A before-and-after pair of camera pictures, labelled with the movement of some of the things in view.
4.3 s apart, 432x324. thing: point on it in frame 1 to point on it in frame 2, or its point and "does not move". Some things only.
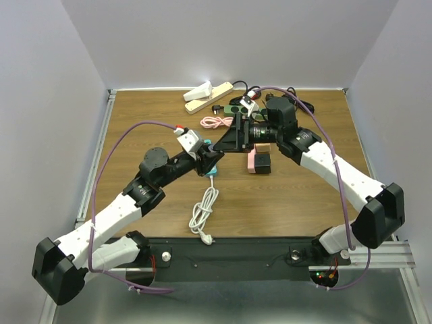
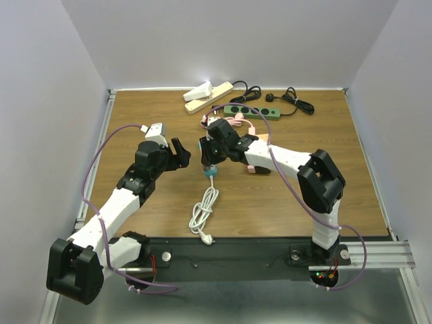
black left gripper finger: [208, 160] to [177, 146]
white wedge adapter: [201, 92] does not move
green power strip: [231, 110] does not move
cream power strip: [217, 93] does not move
